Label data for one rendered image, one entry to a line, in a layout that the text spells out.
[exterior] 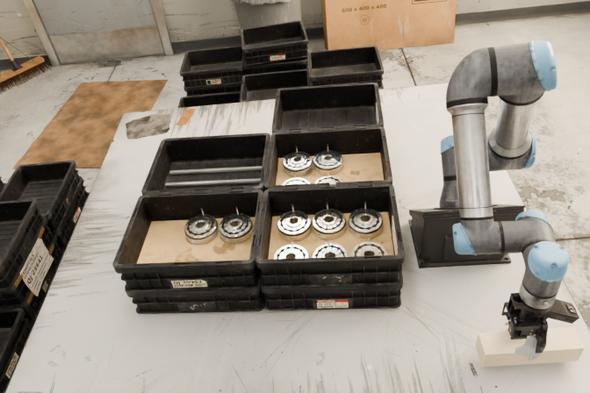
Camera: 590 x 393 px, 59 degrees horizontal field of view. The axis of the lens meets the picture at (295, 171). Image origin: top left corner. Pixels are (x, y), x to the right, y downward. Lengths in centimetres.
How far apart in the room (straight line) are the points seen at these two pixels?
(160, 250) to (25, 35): 365
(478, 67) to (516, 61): 8
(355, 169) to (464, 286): 52
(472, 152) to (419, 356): 58
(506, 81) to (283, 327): 89
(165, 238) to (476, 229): 94
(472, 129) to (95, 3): 383
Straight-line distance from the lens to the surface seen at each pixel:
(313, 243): 157
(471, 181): 127
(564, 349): 151
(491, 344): 146
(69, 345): 173
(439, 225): 156
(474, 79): 128
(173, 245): 167
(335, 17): 427
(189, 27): 463
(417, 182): 196
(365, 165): 183
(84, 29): 483
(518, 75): 129
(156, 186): 183
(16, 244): 234
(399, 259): 140
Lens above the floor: 199
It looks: 40 degrees down
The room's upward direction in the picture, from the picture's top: 7 degrees counter-clockwise
